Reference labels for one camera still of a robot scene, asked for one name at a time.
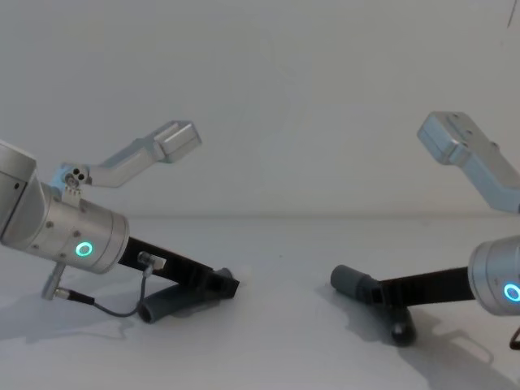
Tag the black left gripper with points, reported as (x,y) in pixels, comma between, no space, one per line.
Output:
(183,268)

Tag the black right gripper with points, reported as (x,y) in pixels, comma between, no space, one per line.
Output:
(430,286)

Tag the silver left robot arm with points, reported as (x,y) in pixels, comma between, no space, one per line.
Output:
(61,231)

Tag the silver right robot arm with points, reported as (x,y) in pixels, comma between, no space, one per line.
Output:
(487,264)

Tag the white table cloth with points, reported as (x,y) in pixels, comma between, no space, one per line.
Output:
(276,325)

